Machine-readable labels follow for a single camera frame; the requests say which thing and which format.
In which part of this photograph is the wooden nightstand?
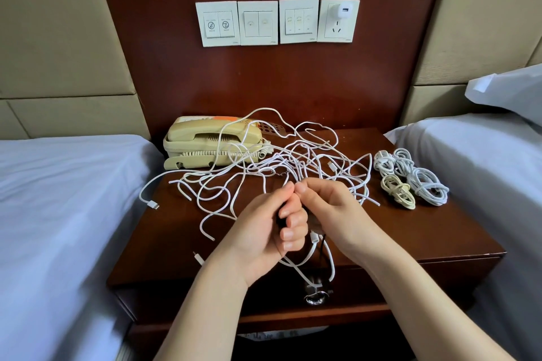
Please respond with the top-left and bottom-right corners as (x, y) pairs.
(106, 126), (506, 361)

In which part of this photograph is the beige padded headboard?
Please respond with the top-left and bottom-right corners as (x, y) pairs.
(400, 0), (542, 125)
(0, 0), (152, 139)

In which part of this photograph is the left bed white sheet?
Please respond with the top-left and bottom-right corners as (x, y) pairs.
(0, 135), (164, 361)

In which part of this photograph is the metal ring drawer handle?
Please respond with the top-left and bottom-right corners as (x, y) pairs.
(303, 279), (331, 306)

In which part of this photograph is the person's right forearm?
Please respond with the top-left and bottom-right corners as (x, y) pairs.
(364, 234), (516, 361)

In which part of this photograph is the white two-button wall switch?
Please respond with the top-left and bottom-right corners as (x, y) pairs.
(195, 1), (241, 48)

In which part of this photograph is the right bed white sheet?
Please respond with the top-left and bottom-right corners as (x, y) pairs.
(383, 111), (542, 361)

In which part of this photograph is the person's left hand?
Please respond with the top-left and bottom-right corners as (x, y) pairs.
(212, 180), (310, 288)

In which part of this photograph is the white crumpled bag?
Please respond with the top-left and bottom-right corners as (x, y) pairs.
(237, 326), (327, 341)

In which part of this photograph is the beige corded telephone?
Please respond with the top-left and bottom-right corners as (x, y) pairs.
(163, 115), (274, 171)

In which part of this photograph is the tangle of white cables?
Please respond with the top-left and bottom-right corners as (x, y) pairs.
(173, 107), (381, 288)

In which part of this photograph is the dark wooden drawer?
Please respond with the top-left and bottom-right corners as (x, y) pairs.
(127, 267), (488, 328)

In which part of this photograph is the white pillow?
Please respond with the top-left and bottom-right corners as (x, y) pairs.
(465, 64), (542, 126)

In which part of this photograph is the person's right hand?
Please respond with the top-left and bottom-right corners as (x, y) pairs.
(294, 177), (399, 266)

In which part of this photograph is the cream cable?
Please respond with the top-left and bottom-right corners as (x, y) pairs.
(379, 174), (418, 211)

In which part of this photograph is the bed white sheet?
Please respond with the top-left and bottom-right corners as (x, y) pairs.
(0, 135), (164, 361)
(383, 111), (542, 361)

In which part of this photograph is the white double rocker wall switch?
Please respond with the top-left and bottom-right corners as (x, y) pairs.
(237, 0), (279, 46)

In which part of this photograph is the dark wooden wall panel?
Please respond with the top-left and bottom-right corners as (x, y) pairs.
(90, 0), (452, 138)

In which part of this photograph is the white triple rocker wall switch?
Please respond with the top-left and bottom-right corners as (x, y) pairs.
(278, 0), (320, 45)

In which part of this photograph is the person's left forearm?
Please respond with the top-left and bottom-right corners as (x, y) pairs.
(154, 259), (268, 361)

